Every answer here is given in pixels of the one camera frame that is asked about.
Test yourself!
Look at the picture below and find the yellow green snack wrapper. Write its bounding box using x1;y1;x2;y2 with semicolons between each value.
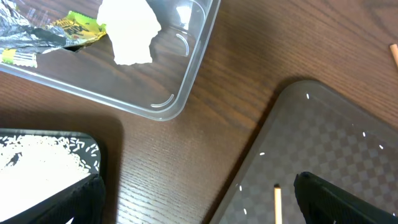
1;1;106;68

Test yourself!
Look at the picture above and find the dark brown serving tray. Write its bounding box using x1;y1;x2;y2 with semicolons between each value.
211;81;397;223

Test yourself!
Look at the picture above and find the black waste tray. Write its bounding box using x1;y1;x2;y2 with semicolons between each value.
1;128;106;223

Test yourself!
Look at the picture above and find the white napkin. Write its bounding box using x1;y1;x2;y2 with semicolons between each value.
96;0;161;65

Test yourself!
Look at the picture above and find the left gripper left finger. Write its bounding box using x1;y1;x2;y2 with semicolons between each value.
3;174;106;224

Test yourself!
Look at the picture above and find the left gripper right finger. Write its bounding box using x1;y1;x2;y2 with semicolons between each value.
294;172;397;224

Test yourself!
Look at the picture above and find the white rice pile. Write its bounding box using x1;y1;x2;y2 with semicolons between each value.
1;134;101;221

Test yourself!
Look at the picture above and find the clear plastic bin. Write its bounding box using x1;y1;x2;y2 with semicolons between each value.
1;0;220;121

